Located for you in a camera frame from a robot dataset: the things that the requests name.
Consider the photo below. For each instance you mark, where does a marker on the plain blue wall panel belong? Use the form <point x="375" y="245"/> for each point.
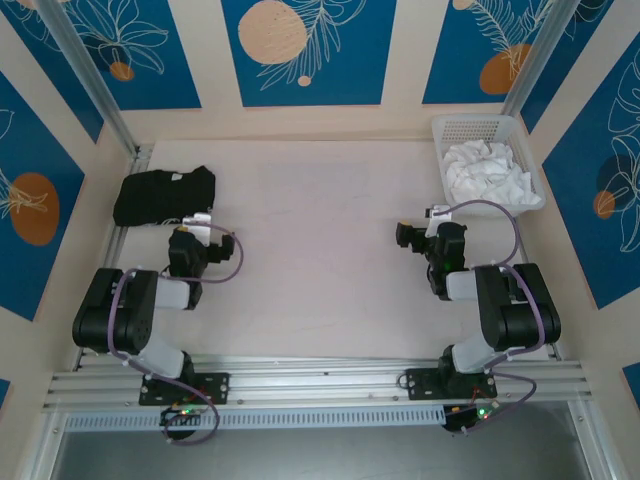
<point x="4" y="392"/>
<point x="632" y="380"/>

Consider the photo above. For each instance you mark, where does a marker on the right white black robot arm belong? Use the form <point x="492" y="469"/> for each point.
<point x="520" y="310"/>

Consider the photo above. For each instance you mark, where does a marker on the wide aluminium base frame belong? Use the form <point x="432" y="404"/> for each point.
<point x="325" y="382"/>

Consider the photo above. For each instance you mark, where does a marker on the blue panel small orange circle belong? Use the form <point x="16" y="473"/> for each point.
<point x="165" y="60"/>

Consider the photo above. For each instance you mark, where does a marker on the blue floral wall panel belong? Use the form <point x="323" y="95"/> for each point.
<point x="552" y="75"/>
<point x="55" y="65"/>

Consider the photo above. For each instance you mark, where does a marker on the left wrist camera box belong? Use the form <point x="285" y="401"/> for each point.
<point x="197" y="220"/>

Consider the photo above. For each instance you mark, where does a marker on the tall aluminium post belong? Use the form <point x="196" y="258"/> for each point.
<point x="85" y="65"/>
<point x="535" y="55"/>

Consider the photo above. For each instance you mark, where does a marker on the blue panel large orange circle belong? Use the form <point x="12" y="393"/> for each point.
<point x="20" y="140"/>

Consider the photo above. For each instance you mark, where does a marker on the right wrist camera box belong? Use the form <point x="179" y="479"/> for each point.
<point x="440" y="210"/>

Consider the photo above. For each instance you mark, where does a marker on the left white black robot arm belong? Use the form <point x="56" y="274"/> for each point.
<point x="120" y="320"/>

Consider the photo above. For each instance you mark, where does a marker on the folded black t-shirt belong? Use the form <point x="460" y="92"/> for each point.
<point x="160" y="195"/>

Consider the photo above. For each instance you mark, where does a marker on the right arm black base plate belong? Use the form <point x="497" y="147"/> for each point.
<point x="420" y="385"/>

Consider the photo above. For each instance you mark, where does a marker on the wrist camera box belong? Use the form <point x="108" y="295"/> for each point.
<point x="440" y="210"/>
<point x="197" y="220"/>

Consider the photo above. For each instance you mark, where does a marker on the white perforated plastic basket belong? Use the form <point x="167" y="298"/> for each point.
<point x="475" y="127"/>

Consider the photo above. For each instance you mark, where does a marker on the blue panel peach circle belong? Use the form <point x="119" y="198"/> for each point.
<point x="350" y="75"/>

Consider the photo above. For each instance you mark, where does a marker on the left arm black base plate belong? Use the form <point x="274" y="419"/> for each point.
<point x="215" y="387"/>

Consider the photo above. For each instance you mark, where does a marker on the blue panel dark circle leaf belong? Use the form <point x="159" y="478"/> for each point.
<point x="570" y="225"/>

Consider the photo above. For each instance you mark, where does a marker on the white t-shirt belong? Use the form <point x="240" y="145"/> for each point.
<point x="480" y="170"/>

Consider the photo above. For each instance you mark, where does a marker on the blue panel fern orange circle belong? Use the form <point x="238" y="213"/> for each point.
<point x="450" y="60"/>

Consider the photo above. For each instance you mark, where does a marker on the short aluminium frame leg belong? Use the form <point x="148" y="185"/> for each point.
<point x="42" y="450"/>
<point x="592" y="450"/>

